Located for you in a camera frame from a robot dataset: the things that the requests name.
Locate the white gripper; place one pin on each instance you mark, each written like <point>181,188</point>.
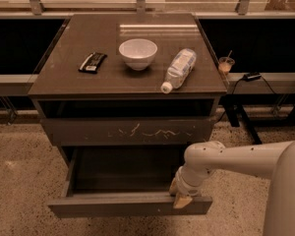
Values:
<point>191,189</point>

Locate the dark drawer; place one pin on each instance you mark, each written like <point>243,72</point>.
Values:
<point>123,181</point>

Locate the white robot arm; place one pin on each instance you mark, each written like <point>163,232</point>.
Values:
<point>275,161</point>

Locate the dark brown drawer cabinet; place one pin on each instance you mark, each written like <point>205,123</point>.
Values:
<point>116,91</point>

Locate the top drawer with scratches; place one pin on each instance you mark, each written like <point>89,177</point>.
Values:
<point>67,132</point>

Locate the black stand legs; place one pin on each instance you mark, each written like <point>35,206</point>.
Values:
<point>233,108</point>

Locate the clear plastic water bottle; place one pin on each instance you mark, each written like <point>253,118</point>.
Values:
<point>179,69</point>

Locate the small black device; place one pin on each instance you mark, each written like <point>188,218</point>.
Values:
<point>251,76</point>

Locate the plastic cup with straw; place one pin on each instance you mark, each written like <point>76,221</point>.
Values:
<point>225,64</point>

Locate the white ceramic bowl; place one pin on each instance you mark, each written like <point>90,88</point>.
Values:
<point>138,53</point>

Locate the black snack bar wrapper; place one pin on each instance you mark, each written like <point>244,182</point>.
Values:
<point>92,63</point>

